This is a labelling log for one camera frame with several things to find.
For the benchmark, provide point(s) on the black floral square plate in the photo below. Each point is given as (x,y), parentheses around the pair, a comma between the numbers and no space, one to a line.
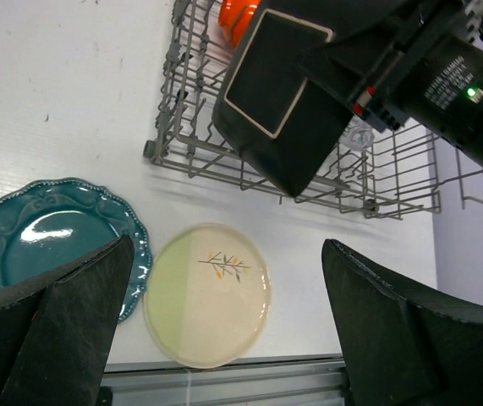
(277,121)

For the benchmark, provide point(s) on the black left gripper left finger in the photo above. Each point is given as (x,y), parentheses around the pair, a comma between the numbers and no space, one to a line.
(57,328)

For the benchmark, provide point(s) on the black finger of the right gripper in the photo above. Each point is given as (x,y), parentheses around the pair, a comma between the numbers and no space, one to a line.
(349,63)

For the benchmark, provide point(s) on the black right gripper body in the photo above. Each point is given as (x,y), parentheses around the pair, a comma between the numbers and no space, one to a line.
(435,75)

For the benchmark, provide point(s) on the grey wire dish rack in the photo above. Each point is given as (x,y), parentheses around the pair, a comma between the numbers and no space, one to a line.
(405,171)

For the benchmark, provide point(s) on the aluminium table edge rail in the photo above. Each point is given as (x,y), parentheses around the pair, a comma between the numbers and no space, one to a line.
(308,380)

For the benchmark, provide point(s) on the green cream round plate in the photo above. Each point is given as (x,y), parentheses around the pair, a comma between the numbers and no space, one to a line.
(208,296)

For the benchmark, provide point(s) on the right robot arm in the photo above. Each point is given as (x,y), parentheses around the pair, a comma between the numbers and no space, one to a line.
(401,60)

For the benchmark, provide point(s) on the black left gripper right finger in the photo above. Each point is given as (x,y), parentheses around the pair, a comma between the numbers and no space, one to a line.
(403,342)

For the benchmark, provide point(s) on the orange bowl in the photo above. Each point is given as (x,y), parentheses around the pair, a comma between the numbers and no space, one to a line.
(234,18)

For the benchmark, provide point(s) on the teal scalloped plate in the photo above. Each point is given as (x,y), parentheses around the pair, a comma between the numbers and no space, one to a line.
(49,223)

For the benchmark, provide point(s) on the clear drinking glass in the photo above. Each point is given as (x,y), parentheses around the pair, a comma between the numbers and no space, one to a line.
(358,135)

